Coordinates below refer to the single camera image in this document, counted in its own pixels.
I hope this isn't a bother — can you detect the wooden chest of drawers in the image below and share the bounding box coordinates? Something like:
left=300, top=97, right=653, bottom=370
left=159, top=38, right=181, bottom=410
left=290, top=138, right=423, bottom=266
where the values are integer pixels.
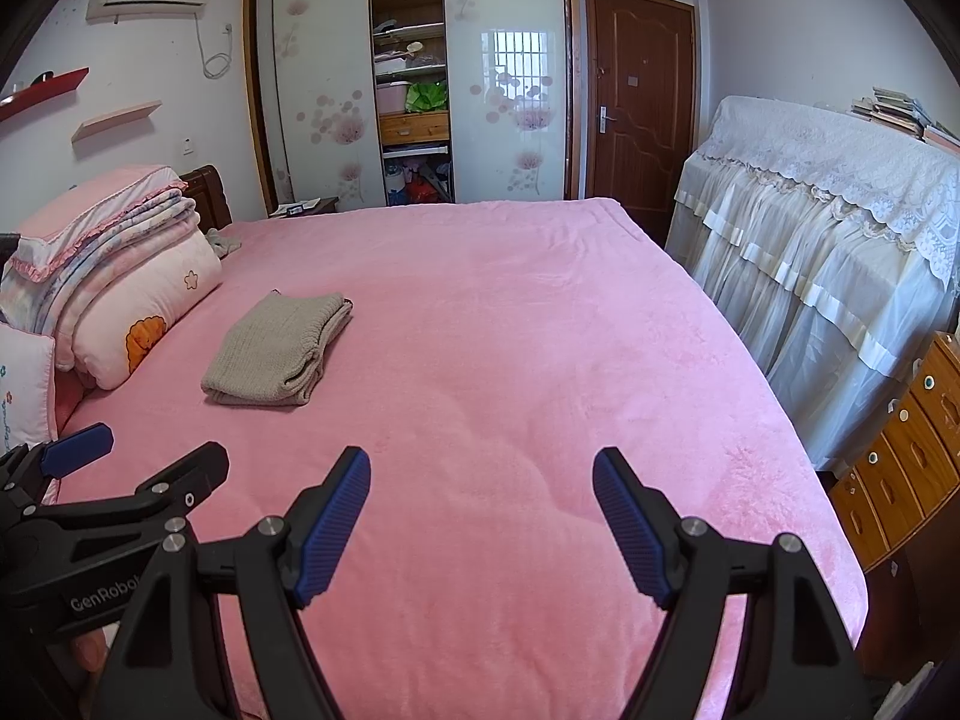
left=825, top=330, right=960, bottom=572

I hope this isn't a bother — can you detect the white embroidered pillow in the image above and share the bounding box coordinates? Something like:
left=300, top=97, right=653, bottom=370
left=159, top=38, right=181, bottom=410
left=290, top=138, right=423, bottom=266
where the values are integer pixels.
left=0, top=326, right=58, bottom=460

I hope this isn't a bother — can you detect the stack of books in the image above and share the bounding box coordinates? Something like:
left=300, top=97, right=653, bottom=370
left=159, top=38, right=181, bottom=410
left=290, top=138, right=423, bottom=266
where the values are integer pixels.
left=850, top=86, right=960, bottom=156

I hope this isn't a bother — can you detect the person's left hand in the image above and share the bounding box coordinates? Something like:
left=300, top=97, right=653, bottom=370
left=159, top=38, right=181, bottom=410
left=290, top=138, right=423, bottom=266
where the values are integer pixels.
left=73, top=626, right=112, bottom=680

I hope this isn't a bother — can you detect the light wooden wardrobe drawer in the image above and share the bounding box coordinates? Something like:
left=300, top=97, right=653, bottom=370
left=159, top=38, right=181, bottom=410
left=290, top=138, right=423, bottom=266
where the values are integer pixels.
left=379, top=112, right=451, bottom=146

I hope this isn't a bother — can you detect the red wall shelf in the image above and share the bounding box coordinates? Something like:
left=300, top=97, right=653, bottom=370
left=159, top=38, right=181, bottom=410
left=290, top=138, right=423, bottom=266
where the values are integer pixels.
left=0, top=67, right=90, bottom=122

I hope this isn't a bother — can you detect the floral sliding door wardrobe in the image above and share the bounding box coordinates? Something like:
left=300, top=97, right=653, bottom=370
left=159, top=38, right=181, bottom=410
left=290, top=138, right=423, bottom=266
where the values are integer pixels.
left=241, top=0, right=580, bottom=220

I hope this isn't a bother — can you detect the pink wall shelf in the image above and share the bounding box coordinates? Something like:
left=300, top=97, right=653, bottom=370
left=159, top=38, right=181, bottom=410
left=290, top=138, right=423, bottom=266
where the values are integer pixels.
left=71, top=100, right=164, bottom=142

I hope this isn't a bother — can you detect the pink fleece bed blanket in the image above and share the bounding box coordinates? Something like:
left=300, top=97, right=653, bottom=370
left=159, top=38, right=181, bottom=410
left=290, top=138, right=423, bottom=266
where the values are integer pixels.
left=45, top=197, right=871, bottom=720

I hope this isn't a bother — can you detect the pink frilled pillow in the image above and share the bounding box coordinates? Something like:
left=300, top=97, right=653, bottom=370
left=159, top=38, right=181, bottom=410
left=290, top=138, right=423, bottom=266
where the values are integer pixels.
left=6, top=165, right=189, bottom=280

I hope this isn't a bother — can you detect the brown wooden door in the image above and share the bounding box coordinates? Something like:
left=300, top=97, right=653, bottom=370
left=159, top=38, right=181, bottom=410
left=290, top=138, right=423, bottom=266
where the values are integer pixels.
left=583, top=0, right=698, bottom=245

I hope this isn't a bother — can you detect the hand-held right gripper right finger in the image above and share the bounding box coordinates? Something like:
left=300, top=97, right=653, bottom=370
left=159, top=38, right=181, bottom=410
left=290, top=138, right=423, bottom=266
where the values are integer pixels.
left=592, top=447, right=872, bottom=720

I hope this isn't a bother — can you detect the dark wooden headboard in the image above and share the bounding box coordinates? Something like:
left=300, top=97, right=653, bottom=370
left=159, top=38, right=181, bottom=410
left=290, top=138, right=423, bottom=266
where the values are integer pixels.
left=180, top=165, right=234, bottom=234

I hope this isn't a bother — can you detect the beige knitted cardigan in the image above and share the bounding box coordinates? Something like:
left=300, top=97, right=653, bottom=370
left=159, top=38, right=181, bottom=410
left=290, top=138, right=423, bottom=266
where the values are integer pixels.
left=200, top=290, right=355, bottom=407

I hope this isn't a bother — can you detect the folded pastel striped quilt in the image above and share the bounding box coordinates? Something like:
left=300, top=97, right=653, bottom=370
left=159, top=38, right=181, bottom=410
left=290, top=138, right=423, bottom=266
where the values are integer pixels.
left=0, top=195, right=200, bottom=332

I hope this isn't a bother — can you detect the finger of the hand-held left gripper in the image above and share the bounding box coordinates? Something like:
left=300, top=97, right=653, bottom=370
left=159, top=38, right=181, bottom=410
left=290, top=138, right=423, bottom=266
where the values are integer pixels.
left=30, top=442, right=230, bottom=524
left=0, top=422, right=115, bottom=511

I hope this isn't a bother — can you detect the white air conditioner cable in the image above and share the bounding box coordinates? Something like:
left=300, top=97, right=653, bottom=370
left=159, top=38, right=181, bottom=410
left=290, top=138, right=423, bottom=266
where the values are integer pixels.
left=196, top=11, right=234, bottom=80

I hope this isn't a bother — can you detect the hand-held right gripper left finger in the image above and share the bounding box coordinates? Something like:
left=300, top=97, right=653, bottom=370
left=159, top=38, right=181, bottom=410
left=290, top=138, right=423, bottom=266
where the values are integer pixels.
left=103, top=446, right=372, bottom=720

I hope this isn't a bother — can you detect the dark wooden nightstand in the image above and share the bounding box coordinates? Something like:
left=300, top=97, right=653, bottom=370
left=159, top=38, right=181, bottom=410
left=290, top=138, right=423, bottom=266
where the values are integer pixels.
left=268, top=197, right=340, bottom=221

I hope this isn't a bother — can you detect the green bag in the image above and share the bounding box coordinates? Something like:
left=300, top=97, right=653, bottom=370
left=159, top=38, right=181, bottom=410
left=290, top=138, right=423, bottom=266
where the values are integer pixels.
left=405, top=81, right=449, bottom=114

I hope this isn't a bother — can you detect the cartoon printed cream quilt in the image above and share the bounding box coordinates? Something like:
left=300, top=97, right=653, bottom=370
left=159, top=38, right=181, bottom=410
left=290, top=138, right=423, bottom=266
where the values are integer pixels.
left=56, top=229, right=224, bottom=392

